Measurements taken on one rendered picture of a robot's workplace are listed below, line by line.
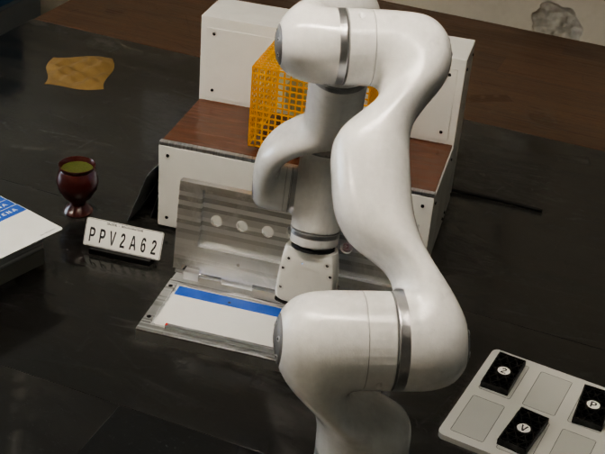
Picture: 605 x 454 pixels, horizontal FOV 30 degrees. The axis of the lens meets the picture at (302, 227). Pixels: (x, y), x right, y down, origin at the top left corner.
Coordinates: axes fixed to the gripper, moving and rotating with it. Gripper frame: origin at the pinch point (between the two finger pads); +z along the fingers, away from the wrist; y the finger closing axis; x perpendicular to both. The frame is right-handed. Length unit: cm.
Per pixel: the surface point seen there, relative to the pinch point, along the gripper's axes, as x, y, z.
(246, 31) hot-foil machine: 44, -29, -41
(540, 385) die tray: 4.5, 41.9, 2.8
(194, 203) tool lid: 9.4, -24.6, -15.1
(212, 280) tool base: 12.2, -20.4, 0.2
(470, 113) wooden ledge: 112, 14, -19
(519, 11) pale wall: 181, 18, -39
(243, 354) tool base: -7.0, -8.0, 4.2
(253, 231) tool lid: 10.7, -13.4, -11.5
